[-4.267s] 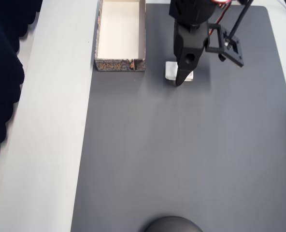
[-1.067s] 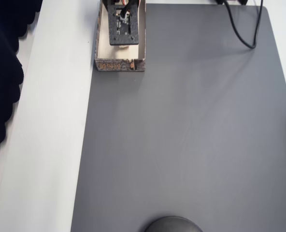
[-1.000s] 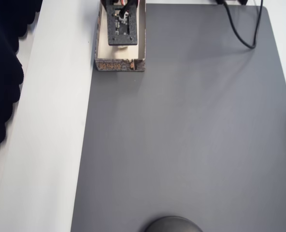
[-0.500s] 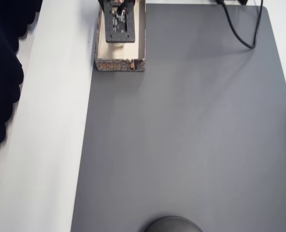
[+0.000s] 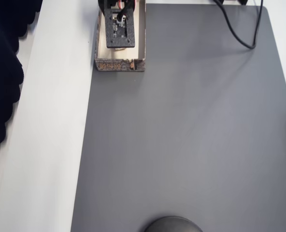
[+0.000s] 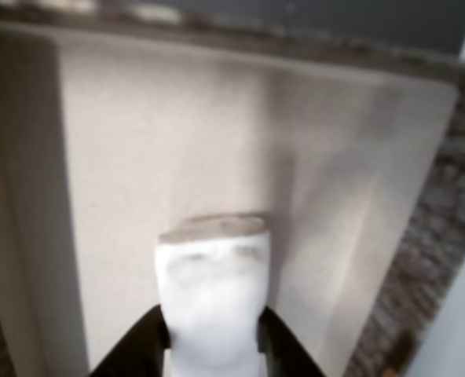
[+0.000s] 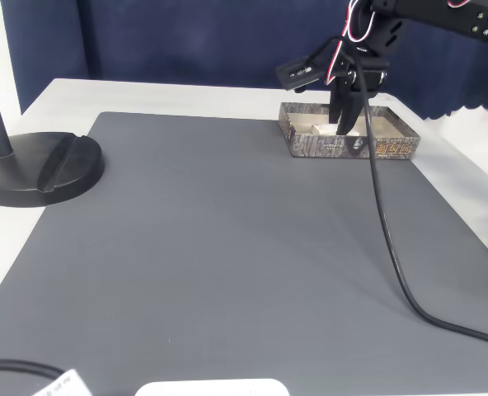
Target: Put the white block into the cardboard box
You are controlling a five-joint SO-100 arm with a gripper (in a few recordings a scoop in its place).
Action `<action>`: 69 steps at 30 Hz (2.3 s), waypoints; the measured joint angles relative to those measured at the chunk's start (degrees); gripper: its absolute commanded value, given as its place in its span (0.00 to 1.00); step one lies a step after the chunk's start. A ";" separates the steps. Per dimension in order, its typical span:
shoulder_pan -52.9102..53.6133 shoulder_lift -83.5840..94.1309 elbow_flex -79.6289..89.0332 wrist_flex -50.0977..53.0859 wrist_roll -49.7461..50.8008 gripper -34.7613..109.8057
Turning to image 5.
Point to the bark patterned cardboard box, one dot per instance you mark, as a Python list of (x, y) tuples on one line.
[(118, 65)]

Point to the dark blue curtain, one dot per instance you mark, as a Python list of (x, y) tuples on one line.
[(0, 72)]

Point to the grey table mat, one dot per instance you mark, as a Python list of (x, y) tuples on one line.
[(181, 133)]

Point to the round black stand base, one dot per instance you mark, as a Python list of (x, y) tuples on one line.
[(173, 226)]

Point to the black gripper camera mount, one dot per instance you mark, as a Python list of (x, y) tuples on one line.
[(120, 43)]

